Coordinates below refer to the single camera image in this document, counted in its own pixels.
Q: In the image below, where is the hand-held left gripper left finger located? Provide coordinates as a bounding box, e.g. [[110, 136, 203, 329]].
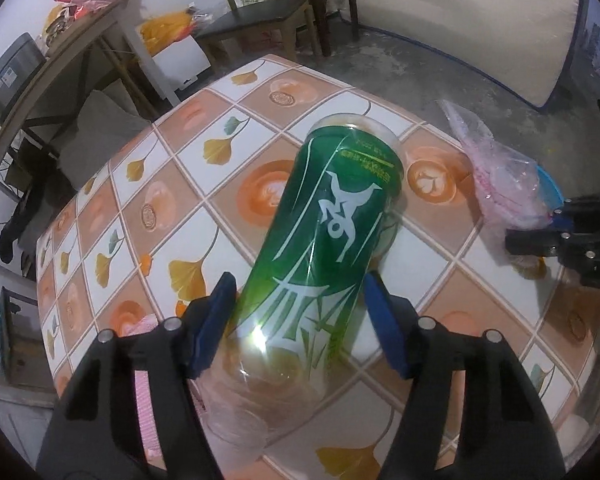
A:
[[36, 272, 238, 480]]

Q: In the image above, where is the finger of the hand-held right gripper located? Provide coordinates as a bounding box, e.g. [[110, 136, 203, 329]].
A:
[[505, 229, 597, 262], [551, 194, 600, 232]]

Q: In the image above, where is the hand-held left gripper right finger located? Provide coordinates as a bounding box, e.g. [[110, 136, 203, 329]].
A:
[[364, 271, 566, 480]]

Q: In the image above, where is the blue mesh wastebasket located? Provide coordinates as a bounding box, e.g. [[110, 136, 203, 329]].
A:
[[534, 165, 564, 212]]

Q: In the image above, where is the pink printed plastic bag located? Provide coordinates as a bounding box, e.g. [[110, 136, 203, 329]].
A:
[[437, 98, 557, 229]]

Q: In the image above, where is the ginkgo pattern tablecloth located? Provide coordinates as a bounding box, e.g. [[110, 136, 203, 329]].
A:
[[36, 52, 600, 480]]

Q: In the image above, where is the wooden chair with cloth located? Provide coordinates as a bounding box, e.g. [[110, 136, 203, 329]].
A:
[[0, 286, 57, 392]]

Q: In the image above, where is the black cloth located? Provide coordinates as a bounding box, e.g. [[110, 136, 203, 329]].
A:
[[0, 174, 57, 264]]

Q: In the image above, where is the white mattress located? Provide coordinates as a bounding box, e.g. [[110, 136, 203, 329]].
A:
[[355, 0, 589, 109]]

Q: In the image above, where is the grey cushion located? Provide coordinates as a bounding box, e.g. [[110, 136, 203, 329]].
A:
[[49, 89, 152, 192]]

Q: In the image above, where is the white printed sack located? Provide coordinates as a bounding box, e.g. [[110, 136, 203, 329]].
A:
[[249, 24, 292, 52]]

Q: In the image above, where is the yellow plastic bag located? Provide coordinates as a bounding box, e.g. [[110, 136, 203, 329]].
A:
[[139, 8, 202, 56]]

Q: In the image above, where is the wooden chair black seat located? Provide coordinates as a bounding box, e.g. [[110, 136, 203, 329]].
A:
[[195, 0, 324, 62]]

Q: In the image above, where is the long side table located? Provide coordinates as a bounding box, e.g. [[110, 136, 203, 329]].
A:
[[0, 0, 214, 173]]

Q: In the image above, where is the grey rice cooker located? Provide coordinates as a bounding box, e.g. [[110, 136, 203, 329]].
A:
[[0, 32, 47, 124]]

